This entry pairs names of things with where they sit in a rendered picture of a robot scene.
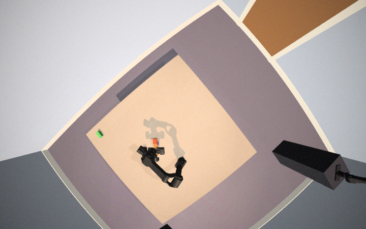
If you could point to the small green block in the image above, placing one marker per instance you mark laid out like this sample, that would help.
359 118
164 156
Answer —
99 134

